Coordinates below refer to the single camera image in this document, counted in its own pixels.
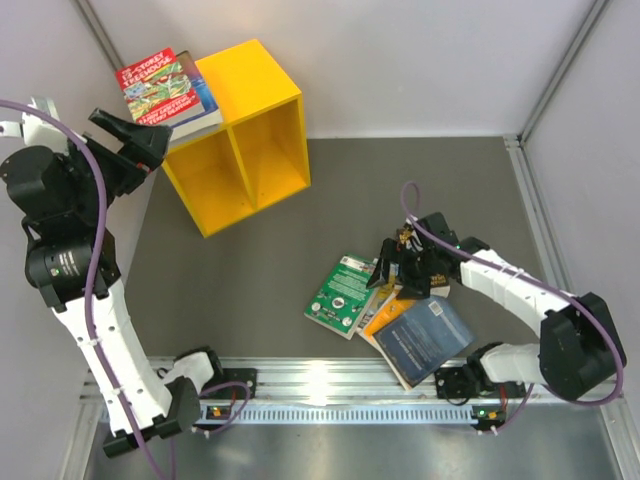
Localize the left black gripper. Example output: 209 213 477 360
55 108 170 221

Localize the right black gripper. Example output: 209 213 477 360
367 238 438 300

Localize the yellow blue 169-storey treehouse book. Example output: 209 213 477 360
394 227 454 301

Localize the red 13-storey treehouse book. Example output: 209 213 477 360
115 48 204 126

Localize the blue orange gradient cover book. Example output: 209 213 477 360
169 49 224 144

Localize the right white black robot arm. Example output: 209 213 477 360
368 212 627 404

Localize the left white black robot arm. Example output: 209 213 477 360
1 102 226 457

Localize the green cover paperback book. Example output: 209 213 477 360
304 254 377 340

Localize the dark blue nineteen eighty-four book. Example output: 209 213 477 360
373 296 475 391

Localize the yellow wooden cubby shelf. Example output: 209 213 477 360
163 39 311 237

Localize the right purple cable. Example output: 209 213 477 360
402 180 629 435

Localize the purple cable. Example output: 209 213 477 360
0 98 251 480
402 180 629 435

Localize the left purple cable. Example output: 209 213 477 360
0 98 251 480

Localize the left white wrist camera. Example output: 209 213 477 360
1 96 67 152

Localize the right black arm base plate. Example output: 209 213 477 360
434 366 500 401

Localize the perforated metal cable tray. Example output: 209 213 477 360
192 401 499 429

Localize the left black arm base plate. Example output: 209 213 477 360
200 368 258 400

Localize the aluminium mounting rail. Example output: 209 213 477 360
79 355 626 407

